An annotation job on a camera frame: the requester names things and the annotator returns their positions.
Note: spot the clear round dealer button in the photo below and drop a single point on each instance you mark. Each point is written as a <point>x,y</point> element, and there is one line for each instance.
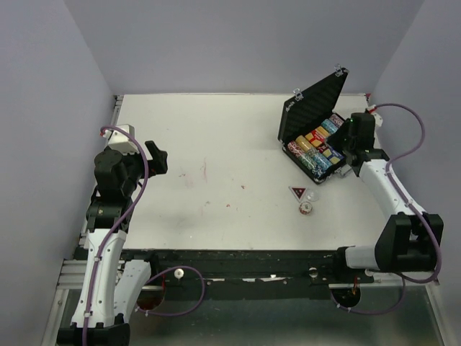
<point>311,196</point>

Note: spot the black poker case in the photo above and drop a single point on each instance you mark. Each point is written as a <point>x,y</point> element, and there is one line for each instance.
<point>305,111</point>

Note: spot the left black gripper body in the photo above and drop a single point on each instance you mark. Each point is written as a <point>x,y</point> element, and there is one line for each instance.
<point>135,166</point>

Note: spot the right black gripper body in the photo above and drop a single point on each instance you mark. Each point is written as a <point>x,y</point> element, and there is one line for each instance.
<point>341,140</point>

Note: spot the red white chip row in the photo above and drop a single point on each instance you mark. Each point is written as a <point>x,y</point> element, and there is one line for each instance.
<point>295,149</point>

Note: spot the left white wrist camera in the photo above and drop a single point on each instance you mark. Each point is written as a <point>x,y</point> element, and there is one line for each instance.
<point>119,142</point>

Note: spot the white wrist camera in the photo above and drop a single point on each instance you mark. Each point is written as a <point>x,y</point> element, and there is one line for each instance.
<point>119,142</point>
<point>373,111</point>

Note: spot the aluminium frame rail left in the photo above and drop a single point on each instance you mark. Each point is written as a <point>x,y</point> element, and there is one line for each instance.
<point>72,275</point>

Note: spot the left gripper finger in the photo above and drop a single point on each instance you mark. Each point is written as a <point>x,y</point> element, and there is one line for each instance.
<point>157,168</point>
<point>158,156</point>

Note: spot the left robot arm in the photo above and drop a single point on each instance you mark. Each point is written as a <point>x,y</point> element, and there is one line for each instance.
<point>110,289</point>

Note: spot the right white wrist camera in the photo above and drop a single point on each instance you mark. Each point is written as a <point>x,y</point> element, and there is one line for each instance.
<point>373,111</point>

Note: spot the red triangular dealer card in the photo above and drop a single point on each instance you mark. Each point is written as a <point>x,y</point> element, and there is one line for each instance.
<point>298,192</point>

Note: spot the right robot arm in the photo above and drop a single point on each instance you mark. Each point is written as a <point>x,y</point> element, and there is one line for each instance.
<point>411,237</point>

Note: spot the gold chip row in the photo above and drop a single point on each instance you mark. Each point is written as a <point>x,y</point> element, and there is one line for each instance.
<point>304,144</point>

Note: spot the red card deck box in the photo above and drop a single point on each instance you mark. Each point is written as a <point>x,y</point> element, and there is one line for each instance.
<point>318,136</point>

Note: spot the red white chip stack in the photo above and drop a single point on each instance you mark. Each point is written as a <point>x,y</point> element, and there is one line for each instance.
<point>305,207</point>

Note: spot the aluminium table edge rail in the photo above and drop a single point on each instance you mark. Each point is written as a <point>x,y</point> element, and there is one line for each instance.
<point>116,109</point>

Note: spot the green blue chip row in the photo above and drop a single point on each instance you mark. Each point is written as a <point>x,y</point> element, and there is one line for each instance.
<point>310,163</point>

